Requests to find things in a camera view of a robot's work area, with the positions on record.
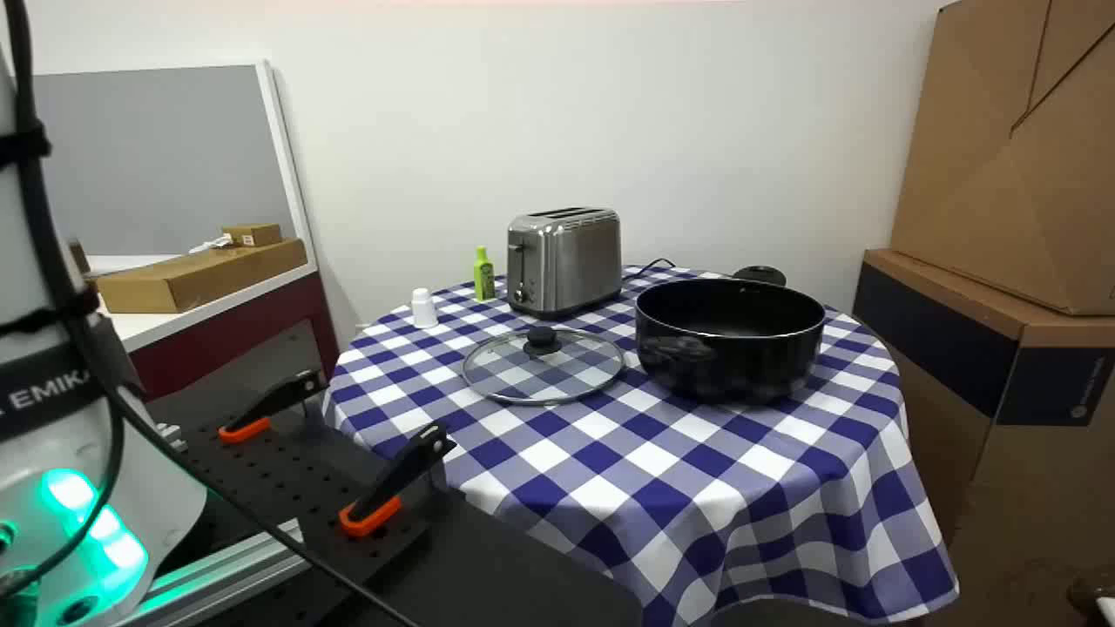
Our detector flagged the glass lid with black knob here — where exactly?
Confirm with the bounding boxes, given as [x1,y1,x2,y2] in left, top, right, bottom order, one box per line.
[462,322,629,406]

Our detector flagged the black cooking pot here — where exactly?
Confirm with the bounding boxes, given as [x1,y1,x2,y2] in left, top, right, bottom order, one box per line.
[630,275,831,406]

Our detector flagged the stainless steel toaster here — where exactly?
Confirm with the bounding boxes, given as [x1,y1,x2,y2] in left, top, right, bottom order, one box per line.
[505,207,624,322]

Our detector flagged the small green bottle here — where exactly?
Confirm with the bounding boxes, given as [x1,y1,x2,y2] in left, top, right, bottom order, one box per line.
[472,240,498,304]

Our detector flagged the small white bottle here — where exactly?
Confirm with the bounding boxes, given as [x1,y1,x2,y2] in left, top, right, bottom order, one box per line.
[407,287,443,334]

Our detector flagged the blue white checked tablecloth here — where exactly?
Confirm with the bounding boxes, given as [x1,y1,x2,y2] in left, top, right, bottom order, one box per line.
[322,261,967,627]

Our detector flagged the black perforated mounting board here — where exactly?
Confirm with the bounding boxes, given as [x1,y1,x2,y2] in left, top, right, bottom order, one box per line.
[146,322,646,627]

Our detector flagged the dark red white-topped cabinet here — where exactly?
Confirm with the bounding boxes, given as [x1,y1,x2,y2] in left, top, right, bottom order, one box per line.
[88,250,343,404]

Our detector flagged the flat brown cardboard box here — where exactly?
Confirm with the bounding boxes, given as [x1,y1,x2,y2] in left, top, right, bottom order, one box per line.
[96,237,311,316]

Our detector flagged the grey partition panel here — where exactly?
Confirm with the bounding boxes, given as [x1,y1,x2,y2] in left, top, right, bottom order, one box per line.
[32,59,322,282]

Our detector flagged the cardboard box with dark band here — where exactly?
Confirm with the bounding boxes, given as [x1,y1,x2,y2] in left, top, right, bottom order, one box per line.
[850,247,1115,627]

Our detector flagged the large tilted cardboard box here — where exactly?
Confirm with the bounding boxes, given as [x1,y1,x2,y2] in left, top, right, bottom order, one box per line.
[890,0,1115,322]

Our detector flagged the black clamp with orange handle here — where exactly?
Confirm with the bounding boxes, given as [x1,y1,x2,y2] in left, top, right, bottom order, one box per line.
[334,423,462,543]
[218,365,328,448]

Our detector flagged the aluminium frame rail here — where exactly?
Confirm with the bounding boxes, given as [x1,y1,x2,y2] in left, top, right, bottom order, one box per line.
[119,527,316,627]

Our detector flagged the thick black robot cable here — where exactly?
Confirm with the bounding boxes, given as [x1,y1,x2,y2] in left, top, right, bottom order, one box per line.
[0,0,423,627]

